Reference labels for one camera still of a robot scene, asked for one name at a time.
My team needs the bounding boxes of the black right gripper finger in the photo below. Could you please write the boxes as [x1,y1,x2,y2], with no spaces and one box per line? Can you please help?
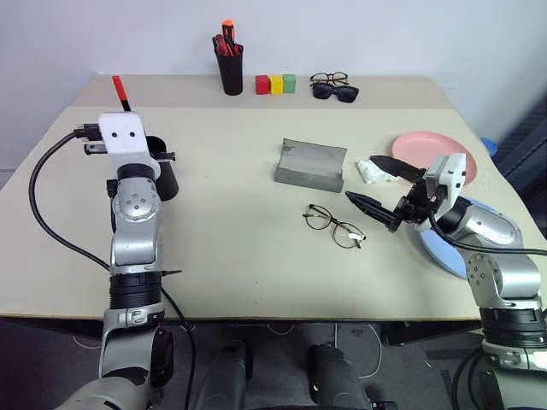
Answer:
[368,155,429,185]
[344,190,397,227]

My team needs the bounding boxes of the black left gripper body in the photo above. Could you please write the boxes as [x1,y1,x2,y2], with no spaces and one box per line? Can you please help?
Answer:
[83,143,177,163]

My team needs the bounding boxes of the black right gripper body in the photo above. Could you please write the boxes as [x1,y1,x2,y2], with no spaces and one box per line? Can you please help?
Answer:
[386,176,442,233]

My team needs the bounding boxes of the red marker with black end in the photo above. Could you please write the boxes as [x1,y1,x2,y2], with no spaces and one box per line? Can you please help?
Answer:
[112,75,132,114]

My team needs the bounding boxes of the thin-framed clear glasses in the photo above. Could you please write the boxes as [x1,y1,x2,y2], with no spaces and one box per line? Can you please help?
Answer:
[302,203,368,250]

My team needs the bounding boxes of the grey open glasses case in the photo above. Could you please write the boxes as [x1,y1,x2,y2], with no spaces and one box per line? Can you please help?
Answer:
[273,137,348,194]

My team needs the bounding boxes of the black plastic cup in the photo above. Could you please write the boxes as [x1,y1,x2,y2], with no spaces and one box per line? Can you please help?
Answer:
[144,135,180,202]

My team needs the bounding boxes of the tortoise-framed clear glasses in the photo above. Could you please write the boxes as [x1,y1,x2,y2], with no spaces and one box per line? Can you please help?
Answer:
[309,71,350,87]

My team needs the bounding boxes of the white crumpled cloth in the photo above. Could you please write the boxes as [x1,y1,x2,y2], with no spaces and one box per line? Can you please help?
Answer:
[354,158,401,185]

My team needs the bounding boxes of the pink plate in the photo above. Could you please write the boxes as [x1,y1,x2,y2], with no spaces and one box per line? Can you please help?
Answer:
[391,131,478,187]

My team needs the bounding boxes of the light blue plate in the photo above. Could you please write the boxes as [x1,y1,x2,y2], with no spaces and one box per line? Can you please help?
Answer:
[415,199,515,281]

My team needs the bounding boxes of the black sunglasses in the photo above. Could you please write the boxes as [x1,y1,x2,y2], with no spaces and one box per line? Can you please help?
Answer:
[311,82,361,104]

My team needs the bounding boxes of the dark blue chair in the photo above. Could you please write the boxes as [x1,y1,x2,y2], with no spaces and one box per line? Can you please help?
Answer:
[494,97,547,241]

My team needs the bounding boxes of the black pen holder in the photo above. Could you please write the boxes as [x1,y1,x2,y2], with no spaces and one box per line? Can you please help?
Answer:
[215,42,245,97]

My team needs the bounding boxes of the orange-capped marker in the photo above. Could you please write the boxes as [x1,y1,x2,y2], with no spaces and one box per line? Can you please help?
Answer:
[221,18,237,56]

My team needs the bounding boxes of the dark rounded robot leg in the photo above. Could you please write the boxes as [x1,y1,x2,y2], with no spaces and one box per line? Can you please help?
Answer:
[199,338,254,410]
[306,343,373,410]

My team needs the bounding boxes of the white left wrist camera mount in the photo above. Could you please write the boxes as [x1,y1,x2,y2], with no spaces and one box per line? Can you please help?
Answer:
[97,111,162,180]

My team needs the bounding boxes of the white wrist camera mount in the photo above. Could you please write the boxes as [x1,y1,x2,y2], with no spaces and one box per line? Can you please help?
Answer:
[97,111,162,180]
[415,153,468,233]

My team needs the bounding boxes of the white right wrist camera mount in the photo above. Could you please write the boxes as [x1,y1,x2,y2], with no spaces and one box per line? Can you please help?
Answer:
[415,153,468,233]

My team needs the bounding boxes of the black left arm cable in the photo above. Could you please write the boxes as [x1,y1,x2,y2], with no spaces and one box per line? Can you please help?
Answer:
[28,122,197,410]

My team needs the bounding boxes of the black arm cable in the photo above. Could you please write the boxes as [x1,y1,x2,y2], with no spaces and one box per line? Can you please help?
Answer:
[429,211,547,258]
[28,122,197,410]

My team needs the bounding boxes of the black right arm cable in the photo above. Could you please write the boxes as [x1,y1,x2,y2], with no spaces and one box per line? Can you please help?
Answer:
[429,211,547,258]

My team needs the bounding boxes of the white floor cable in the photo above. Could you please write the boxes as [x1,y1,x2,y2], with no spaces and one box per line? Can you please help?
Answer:
[332,323,384,380]

